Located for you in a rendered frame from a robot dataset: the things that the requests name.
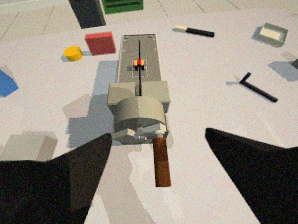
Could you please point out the black l-shaped rod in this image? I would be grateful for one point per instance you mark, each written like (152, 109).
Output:
(255, 89)

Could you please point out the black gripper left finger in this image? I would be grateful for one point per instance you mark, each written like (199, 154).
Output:
(62, 189)

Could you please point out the yellow short cylinder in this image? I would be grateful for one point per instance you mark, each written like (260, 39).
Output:
(73, 53)

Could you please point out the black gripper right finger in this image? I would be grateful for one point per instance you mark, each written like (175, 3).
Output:
(265, 175)

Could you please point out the blue block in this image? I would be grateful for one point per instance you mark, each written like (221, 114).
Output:
(7, 85)

